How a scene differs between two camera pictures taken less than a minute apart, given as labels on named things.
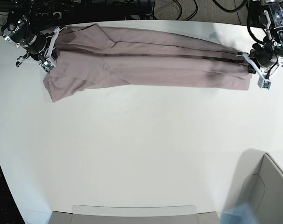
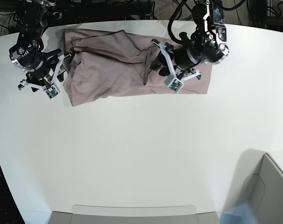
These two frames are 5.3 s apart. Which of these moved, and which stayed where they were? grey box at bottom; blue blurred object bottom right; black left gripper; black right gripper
Moved: black left gripper; black right gripper
Stayed: blue blurred object bottom right; grey box at bottom
